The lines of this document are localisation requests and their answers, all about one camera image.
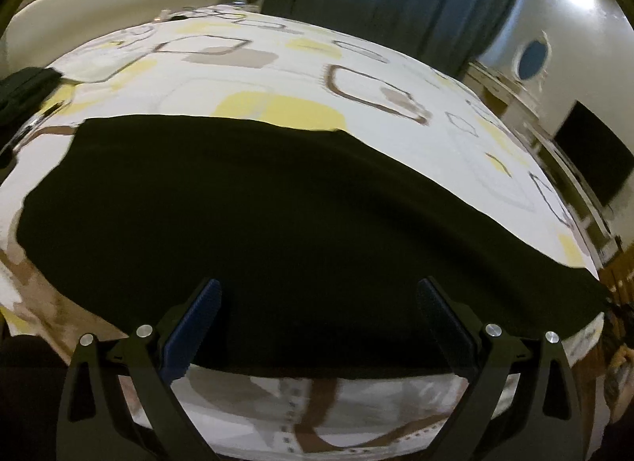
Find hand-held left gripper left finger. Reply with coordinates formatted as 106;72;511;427
57;277;223;461

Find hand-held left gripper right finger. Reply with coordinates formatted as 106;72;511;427
416;277;582;461

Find cream dressing table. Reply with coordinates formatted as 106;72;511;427
466;60;540;120

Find bed with patterned sheet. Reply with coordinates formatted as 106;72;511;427
0;4;607;461

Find cream television stand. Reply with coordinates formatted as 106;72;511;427
525;124;620;269

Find folded dark cloth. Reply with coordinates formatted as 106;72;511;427
0;67;63;125

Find black pants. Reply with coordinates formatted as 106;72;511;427
15;114;611;380

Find black television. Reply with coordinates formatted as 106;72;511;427
552;101;634;207

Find white oval mirror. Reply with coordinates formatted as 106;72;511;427
512;30;552;82

